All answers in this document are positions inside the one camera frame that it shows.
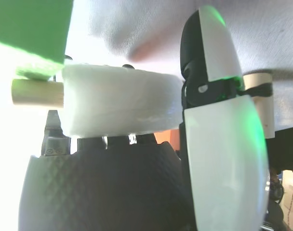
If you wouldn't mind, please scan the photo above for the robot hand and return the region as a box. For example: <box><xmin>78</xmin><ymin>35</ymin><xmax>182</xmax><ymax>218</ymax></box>
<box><xmin>17</xmin><ymin>5</ymin><xmax>270</xmax><ymax>231</ymax></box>

